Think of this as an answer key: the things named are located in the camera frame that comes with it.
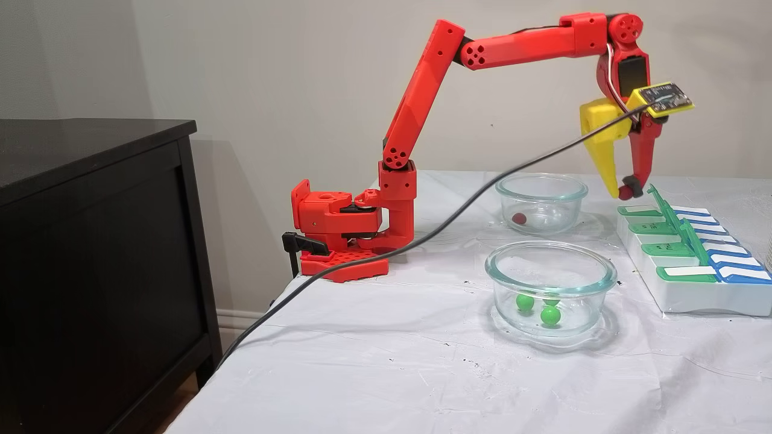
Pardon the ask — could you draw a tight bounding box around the black table clamp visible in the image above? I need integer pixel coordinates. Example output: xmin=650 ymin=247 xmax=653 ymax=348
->
xmin=282 ymin=231 xmax=331 ymax=279

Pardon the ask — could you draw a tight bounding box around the weekly pill organizer box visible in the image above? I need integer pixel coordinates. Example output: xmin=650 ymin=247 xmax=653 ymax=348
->
xmin=616 ymin=184 xmax=772 ymax=317

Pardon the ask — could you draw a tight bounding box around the black cabinet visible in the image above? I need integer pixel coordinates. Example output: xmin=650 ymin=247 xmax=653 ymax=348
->
xmin=0 ymin=118 xmax=224 ymax=434

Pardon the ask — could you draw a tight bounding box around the camera board on yellow mount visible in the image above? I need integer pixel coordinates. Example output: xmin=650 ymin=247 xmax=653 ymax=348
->
xmin=627 ymin=81 xmax=695 ymax=124

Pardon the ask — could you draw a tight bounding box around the black camera cable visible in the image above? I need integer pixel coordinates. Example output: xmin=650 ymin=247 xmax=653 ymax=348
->
xmin=216 ymin=96 xmax=664 ymax=370

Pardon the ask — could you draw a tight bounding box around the white baseboard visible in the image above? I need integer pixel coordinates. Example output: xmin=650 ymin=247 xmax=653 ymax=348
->
xmin=216 ymin=309 xmax=261 ymax=349

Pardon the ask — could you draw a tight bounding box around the white table cloth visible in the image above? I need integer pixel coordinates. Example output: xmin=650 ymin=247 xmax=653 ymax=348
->
xmin=164 ymin=170 xmax=772 ymax=434

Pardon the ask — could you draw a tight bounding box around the glass bowl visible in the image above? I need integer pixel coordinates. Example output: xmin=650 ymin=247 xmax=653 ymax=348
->
xmin=485 ymin=241 xmax=619 ymax=338
xmin=495 ymin=173 xmax=589 ymax=236

